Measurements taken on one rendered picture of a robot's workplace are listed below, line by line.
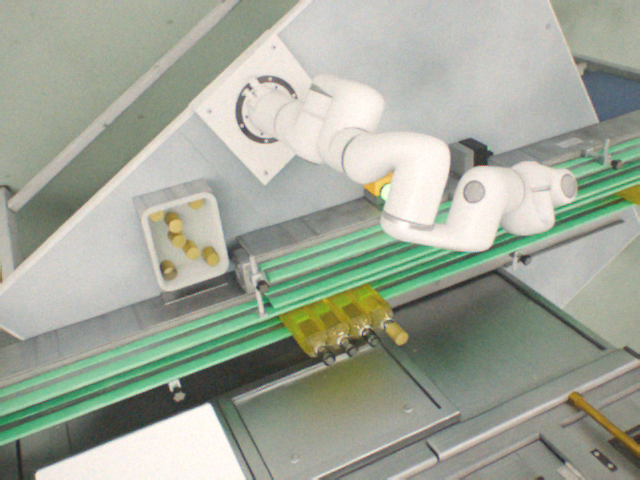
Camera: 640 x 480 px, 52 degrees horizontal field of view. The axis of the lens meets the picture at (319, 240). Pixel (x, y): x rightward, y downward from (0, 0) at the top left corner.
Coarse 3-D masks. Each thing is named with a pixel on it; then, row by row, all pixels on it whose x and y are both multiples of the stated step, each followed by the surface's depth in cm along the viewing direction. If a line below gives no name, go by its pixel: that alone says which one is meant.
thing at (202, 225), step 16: (160, 208) 146; (176, 208) 155; (208, 208) 155; (144, 224) 146; (160, 224) 155; (192, 224) 159; (208, 224) 160; (160, 240) 157; (208, 240) 163; (160, 256) 159; (176, 256) 161; (224, 256) 158; (160, 272) 153; (192, 272) 160; (208, 272) 159; (176, 288) 156
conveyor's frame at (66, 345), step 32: (608, 128) 202; (512, 160) 189; (544, 160) 187; (448, 192) 176; (288, 224) 170; (320, 224) 168; (352, 224) 167; (256, 256) 158; (224, 288) 165; (96, 320) 158; (128, 320) 157; (160, 320) 156; (0, 352) 151; (32, 352) 150; (64, 352) 149; (96, 352) 150; (0, 384) 143
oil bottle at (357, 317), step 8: (336, 296) 162; (344, 296) 162; (352, 296) 162; (336, 304) 160; (344, 304) 159; (352, 304) 159; (360, 304) 159; (344, 312) 156; (352, 312) 156; (360, 312) 156; (368, 312) 156; (352, 320) 154; (360, 320) 154; (368, 320) 154; (352, 328) 154; (360, 328) 153; (352, 336) 155; (360, 336) 155
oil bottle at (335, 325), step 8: (312, 304) 161; (320, 304) 160; (328, 304) 160; (312, 312) 159; (320, 312) 158; (328, 312) 157; (336, 312) 157; (320, 320) 155; (328, 320) 155; (336, 320) 154; (344, 320) 154; (328, 328) 152; (336, 328) 152; (344, 328) 152; (328, 336) 153; (336, 336) 151; (336, 344) 152
